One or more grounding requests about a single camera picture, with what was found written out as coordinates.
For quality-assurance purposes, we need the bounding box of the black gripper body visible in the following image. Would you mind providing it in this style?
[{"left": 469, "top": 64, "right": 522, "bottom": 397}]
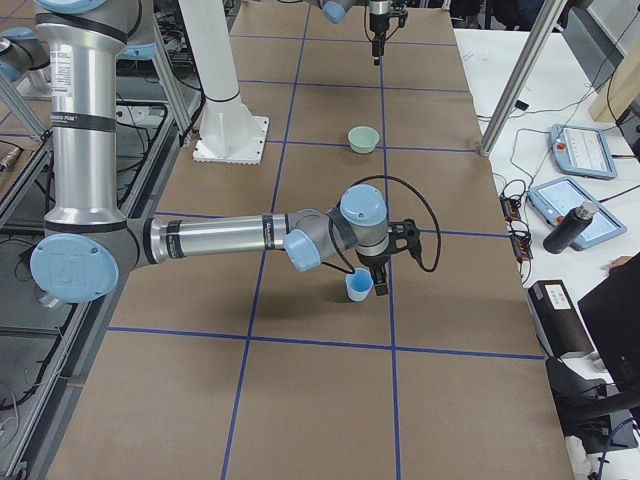
[
  {"left": 369, "top": 0, "right": 390, "bottom": 35},
  {"left": 357, "top": 252, "right": 388, "bottom": 275}
]

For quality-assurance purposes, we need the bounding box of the light blue plastic cup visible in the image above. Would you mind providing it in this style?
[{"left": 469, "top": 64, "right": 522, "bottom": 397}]
[{"left": 345, "top": 268, "right": 373, "bottom": 302}]

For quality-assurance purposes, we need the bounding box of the pale green ceramic bowl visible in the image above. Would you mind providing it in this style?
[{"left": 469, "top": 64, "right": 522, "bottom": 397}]
[{"left": 347, "top": 125, "right": 380, "bottom": 154}]

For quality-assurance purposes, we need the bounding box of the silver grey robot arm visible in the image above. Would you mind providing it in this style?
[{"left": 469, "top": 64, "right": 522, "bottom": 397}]
[
  {"left": 308, "top": 0, "right": 392, "bottom": 66},
  {"left": 30, "top": 1, "right": 392, "bottom": 303}
]

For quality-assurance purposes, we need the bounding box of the black water bottle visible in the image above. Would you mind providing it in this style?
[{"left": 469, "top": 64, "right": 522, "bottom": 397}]
[{"left": 543, "top": 201, "right": 599, "bottom": 254}]

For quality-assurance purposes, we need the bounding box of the orange black electronics board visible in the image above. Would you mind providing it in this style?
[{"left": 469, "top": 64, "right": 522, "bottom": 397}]
[{"left": 499, "top": 195, "right": 533, "bottom": 264}]

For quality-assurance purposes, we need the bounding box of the small black square puck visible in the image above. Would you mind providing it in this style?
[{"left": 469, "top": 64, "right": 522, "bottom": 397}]
[{"left": 515, "top": 100, "right": 529, "bottom": 111}]

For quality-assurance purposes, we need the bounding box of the black rectangular box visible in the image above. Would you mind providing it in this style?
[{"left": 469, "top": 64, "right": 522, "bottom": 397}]
[{"left": 527, "top": 280, "right": 594, "bottom": 359}]

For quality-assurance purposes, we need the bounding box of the near blue teach pendant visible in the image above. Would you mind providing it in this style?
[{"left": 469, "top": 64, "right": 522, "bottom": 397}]
[{"left": 528, "top": 176, "right": 627, "bottom": 254}]

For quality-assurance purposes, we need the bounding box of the blue teach pendant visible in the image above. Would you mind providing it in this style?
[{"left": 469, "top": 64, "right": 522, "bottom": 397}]
[
  {"left": 549, "top": 124, "right": 617, "bottom": 180},
  {"left": 528, "top": 176, "right": 627, "bottom": 254}
]

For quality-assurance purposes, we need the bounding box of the far blue teach pendant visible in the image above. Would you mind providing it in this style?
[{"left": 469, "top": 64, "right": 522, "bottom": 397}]
[{"left": 549, "top": 124, "right": 617, "bottom": 180}]

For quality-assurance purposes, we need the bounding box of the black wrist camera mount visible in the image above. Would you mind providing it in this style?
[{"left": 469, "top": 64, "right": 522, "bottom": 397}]
[
  {"left": 387, "top": 219, "right": 422, "bottom": 263},
  {"left": 389, "top": 0, "right": 408, "bottom": 28}
]

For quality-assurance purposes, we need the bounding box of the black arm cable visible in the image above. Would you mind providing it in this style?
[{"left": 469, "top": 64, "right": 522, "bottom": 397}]
[{"left": 324, "top": 174, "right": 443, "bottom": 275}]

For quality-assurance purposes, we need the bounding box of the white pedestal column base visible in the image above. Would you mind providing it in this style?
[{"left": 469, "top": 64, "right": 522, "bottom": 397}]
[{"left": 179, "top": 0, "right": 269, "bottom": 165}]

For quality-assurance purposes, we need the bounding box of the aluminium frame post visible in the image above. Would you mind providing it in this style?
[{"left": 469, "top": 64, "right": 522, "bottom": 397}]
[{"left": 479, "top": 0, "right": 568, "bottom": 157}]

